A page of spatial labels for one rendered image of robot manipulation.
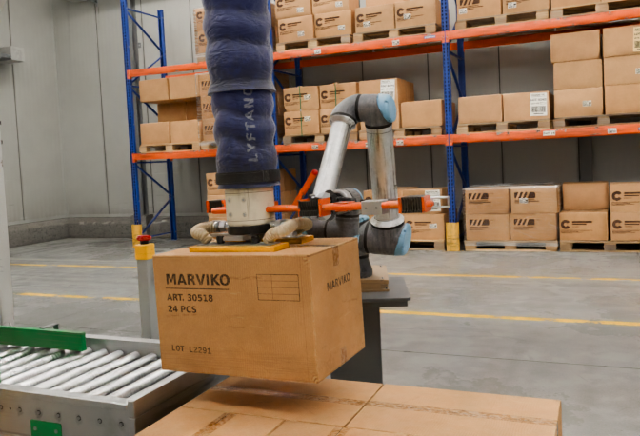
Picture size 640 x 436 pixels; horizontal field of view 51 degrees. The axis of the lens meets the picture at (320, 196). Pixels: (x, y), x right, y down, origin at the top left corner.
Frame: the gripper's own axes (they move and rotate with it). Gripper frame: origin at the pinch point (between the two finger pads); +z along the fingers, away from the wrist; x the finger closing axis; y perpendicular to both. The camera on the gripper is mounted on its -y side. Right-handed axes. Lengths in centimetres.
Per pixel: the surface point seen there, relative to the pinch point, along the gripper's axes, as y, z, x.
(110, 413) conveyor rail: 64, 35, -64
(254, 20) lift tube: 18, 5, 63
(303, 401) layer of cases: 8, 4, -65
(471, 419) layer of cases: -49, 4, -65
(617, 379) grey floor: -91, -211, -120
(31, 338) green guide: 158, -21, -60
